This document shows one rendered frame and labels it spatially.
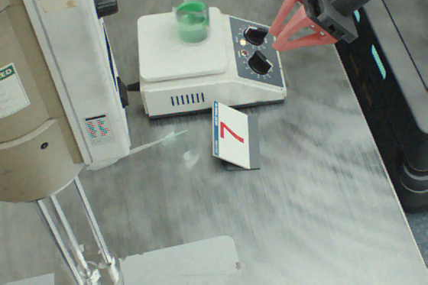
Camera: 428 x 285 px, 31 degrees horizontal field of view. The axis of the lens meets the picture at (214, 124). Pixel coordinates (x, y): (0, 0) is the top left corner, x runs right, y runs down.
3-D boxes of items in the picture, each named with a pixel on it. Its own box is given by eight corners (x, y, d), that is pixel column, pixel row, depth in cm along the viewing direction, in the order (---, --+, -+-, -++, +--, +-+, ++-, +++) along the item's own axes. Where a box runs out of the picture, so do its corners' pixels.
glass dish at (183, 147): (195, 127, 108) (193, 118, 106) (203, 158, 105) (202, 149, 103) (157, 136, 108) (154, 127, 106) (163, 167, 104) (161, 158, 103)
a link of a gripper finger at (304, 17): (260, 50, 95) (319, 6, 90) (251, 9, 99) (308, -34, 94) (294, 72, 99) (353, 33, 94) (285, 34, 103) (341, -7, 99)
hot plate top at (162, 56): (220, 10, 111) (219, 5, 110) (229, 72, 103) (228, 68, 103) (137, 20, 111) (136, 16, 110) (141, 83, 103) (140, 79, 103)
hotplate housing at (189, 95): (273, 38, 117) (272, 0, 111) (286, 105, 109) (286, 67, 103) (129, 56, 117) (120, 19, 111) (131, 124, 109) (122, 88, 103)
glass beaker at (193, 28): (168, 34, 108) (160, -9, 101) (199, 16, 109) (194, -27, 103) (191, 59, 105) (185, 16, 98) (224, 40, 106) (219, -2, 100)
